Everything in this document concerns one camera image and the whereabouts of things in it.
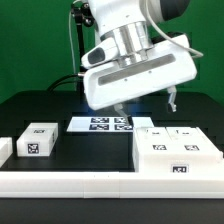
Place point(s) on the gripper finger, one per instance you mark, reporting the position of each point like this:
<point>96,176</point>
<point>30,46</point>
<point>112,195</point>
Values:
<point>119,109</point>
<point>172,96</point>

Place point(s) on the white marker base sheet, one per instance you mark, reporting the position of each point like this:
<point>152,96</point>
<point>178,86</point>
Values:
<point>107,124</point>

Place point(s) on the white cabinet body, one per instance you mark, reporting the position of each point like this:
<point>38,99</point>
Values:
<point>180,161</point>

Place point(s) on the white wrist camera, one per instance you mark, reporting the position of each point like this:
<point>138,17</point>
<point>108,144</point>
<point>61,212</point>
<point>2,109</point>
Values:
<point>106,51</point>

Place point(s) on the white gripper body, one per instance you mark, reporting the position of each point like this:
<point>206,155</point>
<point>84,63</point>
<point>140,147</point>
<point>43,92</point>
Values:
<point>109,84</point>

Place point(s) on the white cabinet top box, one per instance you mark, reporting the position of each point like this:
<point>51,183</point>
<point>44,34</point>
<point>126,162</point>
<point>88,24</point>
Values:
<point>37,140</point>

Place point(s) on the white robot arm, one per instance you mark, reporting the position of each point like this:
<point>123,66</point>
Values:
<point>126,64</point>

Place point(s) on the white U-shaped fence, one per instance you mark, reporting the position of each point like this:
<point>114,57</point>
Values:
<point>208,184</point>

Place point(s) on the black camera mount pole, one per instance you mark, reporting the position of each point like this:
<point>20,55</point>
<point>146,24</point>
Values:
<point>80,12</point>

